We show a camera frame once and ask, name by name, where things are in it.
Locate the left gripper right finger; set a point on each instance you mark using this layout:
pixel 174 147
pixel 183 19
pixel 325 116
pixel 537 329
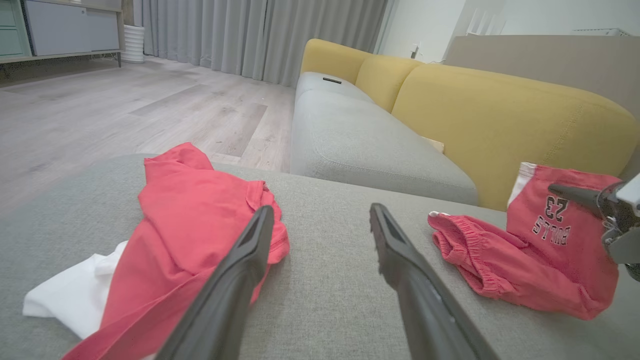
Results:
pixel 420 300

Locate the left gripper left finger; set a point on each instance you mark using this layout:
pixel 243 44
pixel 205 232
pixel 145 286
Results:
pixel 225 295

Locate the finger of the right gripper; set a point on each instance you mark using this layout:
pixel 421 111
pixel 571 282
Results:
pixel 575 195

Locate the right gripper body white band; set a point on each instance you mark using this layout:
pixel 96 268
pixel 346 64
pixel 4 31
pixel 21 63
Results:
pixel 625 225

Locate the red and white shirt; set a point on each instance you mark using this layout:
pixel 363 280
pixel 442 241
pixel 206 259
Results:
pixel 185 225

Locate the red shorts with white stripe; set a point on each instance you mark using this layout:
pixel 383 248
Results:
pixel 525 265

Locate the beige upholstered panel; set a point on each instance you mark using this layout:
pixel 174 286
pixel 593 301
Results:
pixel 550 65

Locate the small beige card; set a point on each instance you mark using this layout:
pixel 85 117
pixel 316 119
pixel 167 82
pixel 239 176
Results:
pixel 433 144

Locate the grey sofa seat cushion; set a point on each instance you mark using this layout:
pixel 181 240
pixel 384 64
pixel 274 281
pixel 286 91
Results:
pixel 365 145
pixel 320 86

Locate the small yellow sofa backrest cushion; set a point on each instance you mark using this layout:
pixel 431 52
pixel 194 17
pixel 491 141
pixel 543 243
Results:
pixel 332 57
pixel 385 80

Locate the black remote control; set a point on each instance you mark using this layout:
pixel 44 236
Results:
pixel 332 80

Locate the grey pleated curtain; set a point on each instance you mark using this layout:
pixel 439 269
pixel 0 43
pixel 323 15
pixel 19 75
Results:
pixel 260 35

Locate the white ribbed cylinder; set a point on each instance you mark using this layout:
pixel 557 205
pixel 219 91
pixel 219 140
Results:
pixel 134 44

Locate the grey and green sideboard cabinet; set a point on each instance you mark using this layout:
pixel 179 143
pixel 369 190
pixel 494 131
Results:
pixel 60 27

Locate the wall socket with plug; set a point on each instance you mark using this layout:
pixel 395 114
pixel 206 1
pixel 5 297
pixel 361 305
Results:
pixel 414 50

